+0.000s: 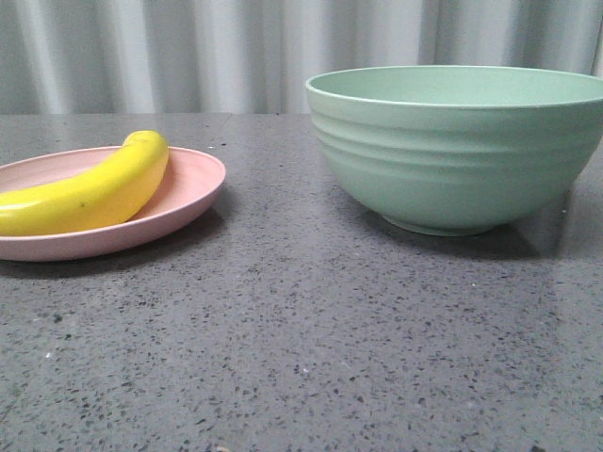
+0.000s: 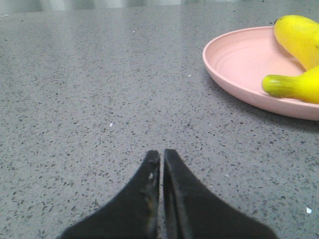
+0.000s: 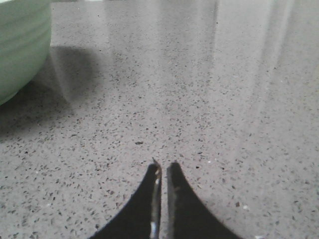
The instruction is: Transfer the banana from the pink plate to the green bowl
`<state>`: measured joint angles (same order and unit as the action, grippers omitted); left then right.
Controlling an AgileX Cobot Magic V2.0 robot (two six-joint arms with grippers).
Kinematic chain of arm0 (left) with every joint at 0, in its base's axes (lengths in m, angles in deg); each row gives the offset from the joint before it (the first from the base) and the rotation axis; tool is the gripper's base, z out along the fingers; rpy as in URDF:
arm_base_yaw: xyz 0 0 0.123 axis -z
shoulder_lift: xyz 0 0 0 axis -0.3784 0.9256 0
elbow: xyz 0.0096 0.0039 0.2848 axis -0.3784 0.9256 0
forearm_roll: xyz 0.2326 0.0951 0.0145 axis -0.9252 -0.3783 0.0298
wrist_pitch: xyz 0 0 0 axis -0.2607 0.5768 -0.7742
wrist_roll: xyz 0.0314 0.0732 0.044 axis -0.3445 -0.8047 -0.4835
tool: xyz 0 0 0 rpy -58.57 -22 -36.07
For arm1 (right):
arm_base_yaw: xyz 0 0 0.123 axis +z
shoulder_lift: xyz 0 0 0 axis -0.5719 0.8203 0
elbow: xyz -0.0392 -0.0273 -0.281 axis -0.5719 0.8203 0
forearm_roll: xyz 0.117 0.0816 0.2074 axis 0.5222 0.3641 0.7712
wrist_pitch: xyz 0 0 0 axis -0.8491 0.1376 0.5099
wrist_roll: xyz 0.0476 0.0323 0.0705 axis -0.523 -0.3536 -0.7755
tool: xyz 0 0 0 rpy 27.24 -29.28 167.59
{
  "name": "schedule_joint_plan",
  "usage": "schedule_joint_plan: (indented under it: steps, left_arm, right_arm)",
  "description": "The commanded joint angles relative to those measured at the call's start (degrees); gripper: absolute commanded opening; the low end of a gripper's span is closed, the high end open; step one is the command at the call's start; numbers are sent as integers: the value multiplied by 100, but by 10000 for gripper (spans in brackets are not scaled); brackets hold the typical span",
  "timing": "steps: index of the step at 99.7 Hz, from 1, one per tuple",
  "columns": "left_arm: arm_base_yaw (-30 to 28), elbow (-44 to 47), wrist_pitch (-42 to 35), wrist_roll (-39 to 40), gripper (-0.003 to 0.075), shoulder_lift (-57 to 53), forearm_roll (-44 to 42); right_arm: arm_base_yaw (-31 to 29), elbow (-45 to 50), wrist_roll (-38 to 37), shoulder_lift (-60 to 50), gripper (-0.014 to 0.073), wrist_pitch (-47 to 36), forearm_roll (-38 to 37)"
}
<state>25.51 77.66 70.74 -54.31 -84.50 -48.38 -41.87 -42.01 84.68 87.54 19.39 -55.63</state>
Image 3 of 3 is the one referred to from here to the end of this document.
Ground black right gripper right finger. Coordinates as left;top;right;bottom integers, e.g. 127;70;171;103
167;162;240;239

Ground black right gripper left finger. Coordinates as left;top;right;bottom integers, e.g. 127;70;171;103
91;160;162;239

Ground green ribbed bowl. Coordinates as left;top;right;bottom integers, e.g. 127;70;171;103
0;0;51;104

